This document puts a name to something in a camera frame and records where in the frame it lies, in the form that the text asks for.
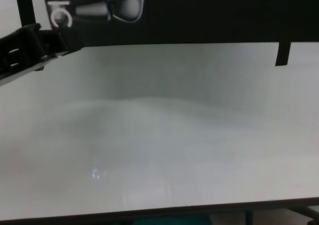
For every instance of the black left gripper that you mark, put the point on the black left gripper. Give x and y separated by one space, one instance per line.
22 53

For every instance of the black robot print poster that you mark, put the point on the black robot print poster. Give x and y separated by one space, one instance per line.
187 18

